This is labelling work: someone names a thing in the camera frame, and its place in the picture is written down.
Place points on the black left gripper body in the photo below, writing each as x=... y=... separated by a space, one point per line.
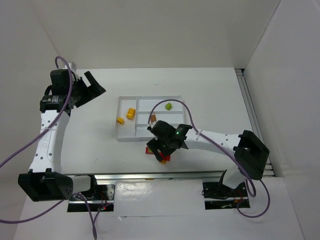
x=81 y=90

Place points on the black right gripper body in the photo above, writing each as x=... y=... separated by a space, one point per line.
x=157 y=147

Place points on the red rounded lego brick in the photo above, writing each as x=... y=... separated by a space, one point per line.
x=166 y=158

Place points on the brown lego plate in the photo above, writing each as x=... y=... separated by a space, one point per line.
x=153 y=118

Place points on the lime green lego brick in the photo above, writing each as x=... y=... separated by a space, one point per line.
x=168 y=106

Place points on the small yellow lego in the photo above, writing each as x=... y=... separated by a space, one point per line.
x=120 y=120

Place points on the yellow printed lego brick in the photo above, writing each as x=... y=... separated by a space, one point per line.
x=130 y=115

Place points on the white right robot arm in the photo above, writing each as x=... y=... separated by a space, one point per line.
x=246 y=150

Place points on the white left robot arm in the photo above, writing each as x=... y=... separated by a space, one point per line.
x=44 y=180

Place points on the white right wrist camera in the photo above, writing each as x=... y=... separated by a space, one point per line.
x=151 y=125

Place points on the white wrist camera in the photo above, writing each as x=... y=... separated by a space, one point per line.
x=151 y=125
x=72 y=66

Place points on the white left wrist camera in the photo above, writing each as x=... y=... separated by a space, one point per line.
x=72 y=66

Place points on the aluminium table edge rail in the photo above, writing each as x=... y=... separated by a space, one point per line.
x=144 y=176

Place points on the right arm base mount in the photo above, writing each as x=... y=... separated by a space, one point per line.
x=220 y=197

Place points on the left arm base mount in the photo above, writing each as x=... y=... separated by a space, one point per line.
x=100 y=198

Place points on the aluminium side rail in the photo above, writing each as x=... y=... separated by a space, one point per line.
x=268 y=170

